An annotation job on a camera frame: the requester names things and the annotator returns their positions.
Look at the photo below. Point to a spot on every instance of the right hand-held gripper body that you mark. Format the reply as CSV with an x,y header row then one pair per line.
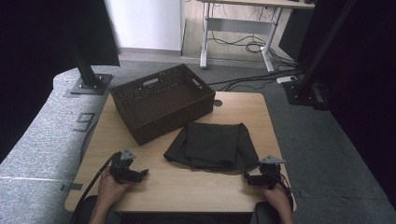
x,y
271,174

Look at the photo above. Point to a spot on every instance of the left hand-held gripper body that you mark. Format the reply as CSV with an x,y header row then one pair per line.
x,y
120,169

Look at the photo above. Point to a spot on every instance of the black pants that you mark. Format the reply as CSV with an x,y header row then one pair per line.
x,y
211,146

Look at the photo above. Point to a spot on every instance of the brown wicker basket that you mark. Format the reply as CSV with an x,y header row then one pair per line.
x,y
162,102

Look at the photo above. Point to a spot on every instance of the person's left hand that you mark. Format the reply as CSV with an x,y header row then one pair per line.
x,y
109,189

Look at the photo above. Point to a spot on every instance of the person's right hand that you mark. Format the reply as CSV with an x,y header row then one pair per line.
x,y
278,199

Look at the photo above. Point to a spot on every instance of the grey tape strip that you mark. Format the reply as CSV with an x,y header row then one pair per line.
x,y
71,187

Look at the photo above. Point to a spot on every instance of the person's dark lap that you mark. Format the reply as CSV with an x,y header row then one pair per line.
x,y
174,218

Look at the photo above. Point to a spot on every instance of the round table grommet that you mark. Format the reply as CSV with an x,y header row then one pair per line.
x,y
218,103

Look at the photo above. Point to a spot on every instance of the black stand with block base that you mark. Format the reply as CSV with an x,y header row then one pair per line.
x,y
306,87

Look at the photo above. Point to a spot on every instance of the white power strip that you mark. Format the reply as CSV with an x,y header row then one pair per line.
x,y
286,79

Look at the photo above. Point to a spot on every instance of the black curtain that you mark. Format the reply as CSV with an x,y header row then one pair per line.
x,y
37,46
364,77

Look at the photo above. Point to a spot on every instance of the black stand with base plate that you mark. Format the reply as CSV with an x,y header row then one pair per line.
x,y
88,79

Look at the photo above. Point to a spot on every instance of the white metal frame desk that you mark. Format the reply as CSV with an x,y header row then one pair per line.
x,y
236,25

